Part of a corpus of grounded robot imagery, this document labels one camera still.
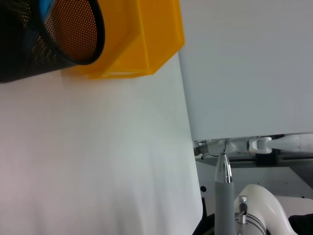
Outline black mesh pen cup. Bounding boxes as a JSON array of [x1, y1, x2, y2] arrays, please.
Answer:
[[0, 0, 106, 84]]

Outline grey-grip ballpoint pen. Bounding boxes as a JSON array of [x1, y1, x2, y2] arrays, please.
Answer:
[[214, 153, 237, 235]]

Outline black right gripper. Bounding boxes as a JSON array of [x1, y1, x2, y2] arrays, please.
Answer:
[[192, 212, 216, 235]]

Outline blue scissors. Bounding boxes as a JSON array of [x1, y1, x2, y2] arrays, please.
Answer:
[[24, 0, 54, 43]]

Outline yellow plastic bin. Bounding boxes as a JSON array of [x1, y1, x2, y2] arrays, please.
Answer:
[[65, 0, 185, 80]]

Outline right gripper cable with plug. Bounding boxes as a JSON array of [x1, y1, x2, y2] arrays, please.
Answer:
[[236, 195, 249, 225]]

